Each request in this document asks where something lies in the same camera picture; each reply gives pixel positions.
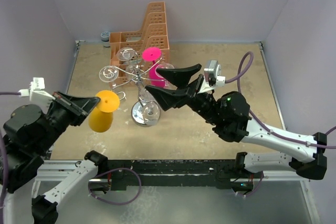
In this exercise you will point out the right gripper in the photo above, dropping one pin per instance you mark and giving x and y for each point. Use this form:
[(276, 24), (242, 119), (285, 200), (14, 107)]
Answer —
[(169, 99)]

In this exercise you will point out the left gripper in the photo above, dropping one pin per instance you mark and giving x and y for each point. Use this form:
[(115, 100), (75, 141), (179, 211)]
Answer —
[(82, 105)]

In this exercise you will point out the clear champagne flute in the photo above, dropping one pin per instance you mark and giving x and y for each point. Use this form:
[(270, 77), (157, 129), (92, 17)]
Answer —
[(165, 66)]

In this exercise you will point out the pink plastic goblet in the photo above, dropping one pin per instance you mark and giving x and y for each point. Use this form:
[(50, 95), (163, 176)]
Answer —
[(154, 54)]

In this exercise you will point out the yellow plastic goblet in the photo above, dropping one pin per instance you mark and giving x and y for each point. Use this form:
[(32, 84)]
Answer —
[(101, 117)]

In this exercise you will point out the clear back wine glass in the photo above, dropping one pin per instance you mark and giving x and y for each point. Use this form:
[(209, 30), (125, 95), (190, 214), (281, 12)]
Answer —
[(150, 109)]

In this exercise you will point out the clear wine glass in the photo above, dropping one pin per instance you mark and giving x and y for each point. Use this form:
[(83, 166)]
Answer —
[(127, 57), (150, 109), (109, 74)]

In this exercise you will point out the clear front wine glass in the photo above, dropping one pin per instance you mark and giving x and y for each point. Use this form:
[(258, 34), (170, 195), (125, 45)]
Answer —
[(127, 57)]

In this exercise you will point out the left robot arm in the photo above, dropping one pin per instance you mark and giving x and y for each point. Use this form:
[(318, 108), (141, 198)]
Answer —
[(29, 134)]

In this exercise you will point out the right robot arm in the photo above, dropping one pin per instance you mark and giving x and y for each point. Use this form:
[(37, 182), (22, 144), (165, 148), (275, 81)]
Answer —
[(229, 116)]

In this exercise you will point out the chrome wine glass rack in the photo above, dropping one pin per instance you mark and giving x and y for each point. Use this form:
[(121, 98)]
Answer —
[(139, 82)]

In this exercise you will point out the orange plastic file organizer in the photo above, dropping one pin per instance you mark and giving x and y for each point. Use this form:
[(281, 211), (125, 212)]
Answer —
[(153, 33)]

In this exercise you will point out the small grey cap bottle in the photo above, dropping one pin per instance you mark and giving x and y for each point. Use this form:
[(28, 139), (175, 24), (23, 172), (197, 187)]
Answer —
[(105, 38)]

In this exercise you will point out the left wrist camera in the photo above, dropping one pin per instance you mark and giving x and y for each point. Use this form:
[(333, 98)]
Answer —
[(36, 93)]

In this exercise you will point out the aluminium table rail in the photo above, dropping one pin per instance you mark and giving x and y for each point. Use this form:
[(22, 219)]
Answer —
[(58, 170)]

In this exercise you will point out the black base frame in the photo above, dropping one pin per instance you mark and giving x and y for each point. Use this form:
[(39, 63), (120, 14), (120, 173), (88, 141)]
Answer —
[(218, 173)]

